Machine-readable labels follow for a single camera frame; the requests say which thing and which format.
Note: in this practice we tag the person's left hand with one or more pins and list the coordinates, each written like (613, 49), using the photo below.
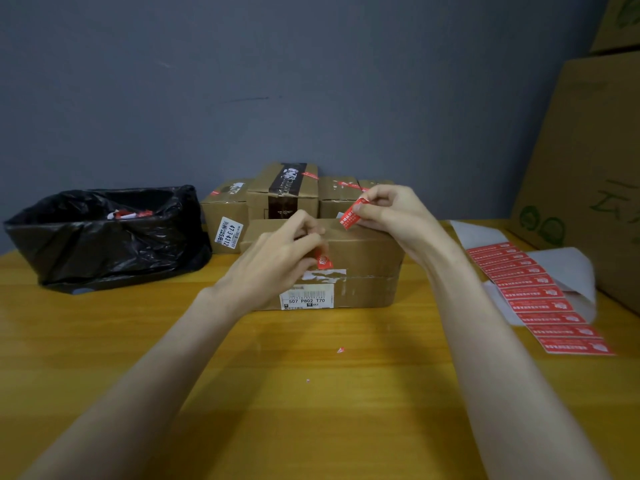
(272, 267)

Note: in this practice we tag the person's right hand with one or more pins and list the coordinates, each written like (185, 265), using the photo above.
(405, 224)

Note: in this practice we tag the white barcode label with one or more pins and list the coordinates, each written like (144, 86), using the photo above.
(307, 297)

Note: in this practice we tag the small brown cardboard box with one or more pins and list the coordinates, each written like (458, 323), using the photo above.
(332, 202)
(225, 207)
(380, 183)

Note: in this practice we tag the torn red label fragment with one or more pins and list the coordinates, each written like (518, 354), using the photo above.
(324, 262)

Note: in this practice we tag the white printed price label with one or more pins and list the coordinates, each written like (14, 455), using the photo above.
(228, 233)

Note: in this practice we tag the long brown cardboard box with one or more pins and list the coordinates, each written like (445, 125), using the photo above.
(370, 274)

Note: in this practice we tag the box with black tape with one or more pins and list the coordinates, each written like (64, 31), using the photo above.
(257, 194)

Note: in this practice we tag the red sticker label strip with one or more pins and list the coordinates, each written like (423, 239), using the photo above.
(537, 292)

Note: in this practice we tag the person's right forearm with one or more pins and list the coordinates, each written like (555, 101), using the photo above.
(510, 384)

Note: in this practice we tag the person's left forearm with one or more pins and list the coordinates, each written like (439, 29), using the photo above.
(130, 394)

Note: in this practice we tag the white backing paper strip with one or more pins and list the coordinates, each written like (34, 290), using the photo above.
(565, 267)

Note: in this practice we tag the black plastic trash bag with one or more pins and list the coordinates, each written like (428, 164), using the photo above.
(100, 254)

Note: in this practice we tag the large green printed carton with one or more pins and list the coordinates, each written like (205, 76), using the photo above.
(620, 24)
(585, 169)

